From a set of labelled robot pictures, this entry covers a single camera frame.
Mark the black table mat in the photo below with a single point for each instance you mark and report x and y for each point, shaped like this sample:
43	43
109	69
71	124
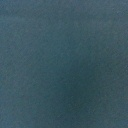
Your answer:
63	63

